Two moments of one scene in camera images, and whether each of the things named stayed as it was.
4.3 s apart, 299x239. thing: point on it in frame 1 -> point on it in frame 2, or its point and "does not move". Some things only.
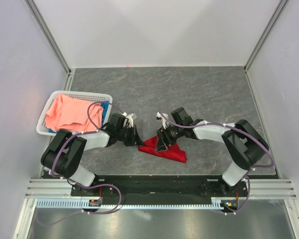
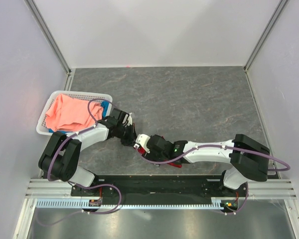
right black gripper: (164, 132) -> (151, 156)
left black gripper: (135, 139) does not move
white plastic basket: (42, 127) does not move
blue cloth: (105, 105) does not move
